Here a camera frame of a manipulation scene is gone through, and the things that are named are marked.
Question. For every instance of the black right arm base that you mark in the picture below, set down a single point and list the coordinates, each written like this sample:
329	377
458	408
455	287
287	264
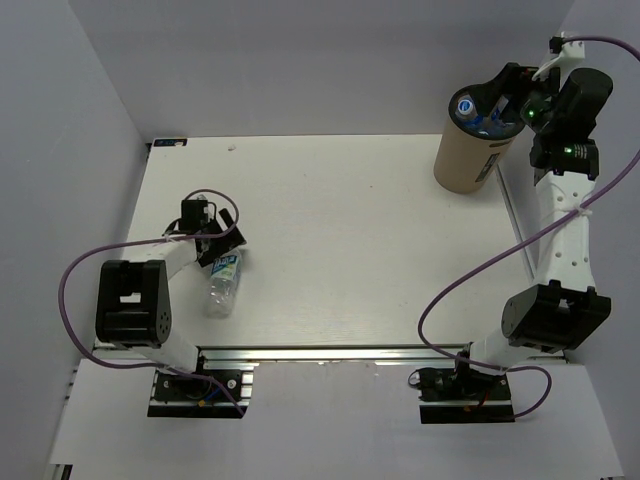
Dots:
461	395

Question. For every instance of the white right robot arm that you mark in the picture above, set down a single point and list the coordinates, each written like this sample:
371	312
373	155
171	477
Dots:
562	307

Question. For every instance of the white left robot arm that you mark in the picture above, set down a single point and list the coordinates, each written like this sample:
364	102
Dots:
134	307

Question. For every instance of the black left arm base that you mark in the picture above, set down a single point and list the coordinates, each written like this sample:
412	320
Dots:
175	396

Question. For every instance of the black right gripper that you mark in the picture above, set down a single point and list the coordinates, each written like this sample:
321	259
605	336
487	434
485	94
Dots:
510	78

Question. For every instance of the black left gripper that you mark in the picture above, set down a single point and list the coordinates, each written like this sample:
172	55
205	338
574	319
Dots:
231	240

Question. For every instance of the brown cylindrical paper bin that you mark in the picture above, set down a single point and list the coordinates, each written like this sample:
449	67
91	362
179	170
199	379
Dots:
465	160

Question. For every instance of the Pepsi-label bottle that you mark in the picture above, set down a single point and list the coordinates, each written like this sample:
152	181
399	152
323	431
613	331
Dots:
496	122

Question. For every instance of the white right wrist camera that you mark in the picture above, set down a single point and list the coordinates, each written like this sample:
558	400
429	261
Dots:
566	54

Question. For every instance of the green-label bottle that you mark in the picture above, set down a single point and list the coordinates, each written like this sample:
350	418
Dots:
224	281

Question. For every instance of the small blue table label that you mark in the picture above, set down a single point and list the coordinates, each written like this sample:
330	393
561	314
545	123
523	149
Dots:
169	142

